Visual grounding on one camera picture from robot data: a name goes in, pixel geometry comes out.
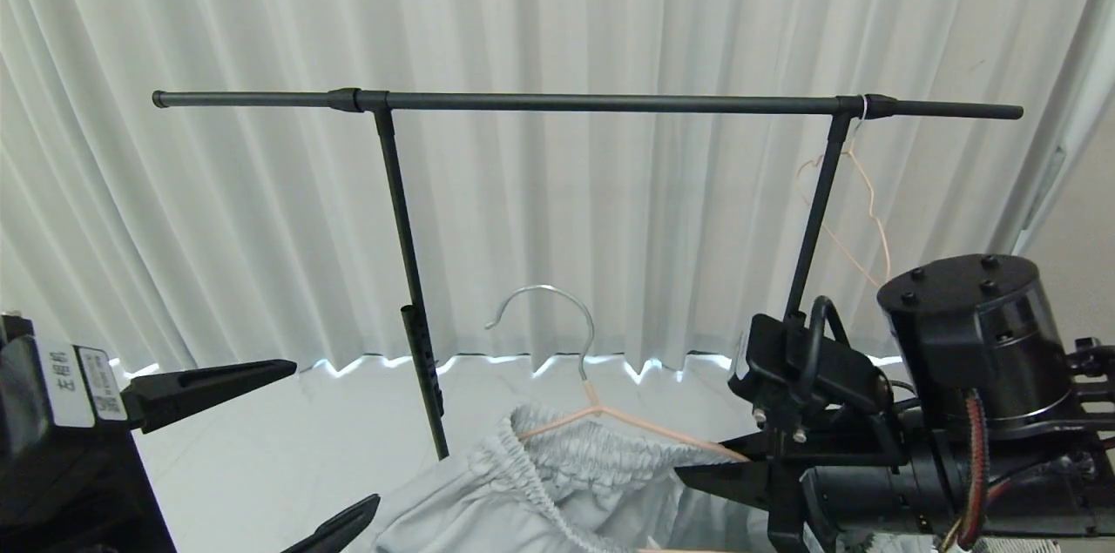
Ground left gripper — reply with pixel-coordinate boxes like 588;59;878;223
0;314;299;553

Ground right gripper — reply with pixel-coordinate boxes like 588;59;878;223
765;440;963;553

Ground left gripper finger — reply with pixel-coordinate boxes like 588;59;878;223
279;494;382;553

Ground pale grey shorts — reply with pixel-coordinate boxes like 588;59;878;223
375;403;776;553

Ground pink clothes hanger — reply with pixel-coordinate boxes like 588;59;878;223
794;144;892;288
485;285;752;553

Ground black clothes rack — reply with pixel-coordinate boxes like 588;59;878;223
152;88;1024;460

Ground white curtain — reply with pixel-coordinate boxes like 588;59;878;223
0;0;1115;384

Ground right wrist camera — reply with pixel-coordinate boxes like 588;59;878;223
730;314;891;449

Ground black cable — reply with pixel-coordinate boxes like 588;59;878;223
800;296;853;401

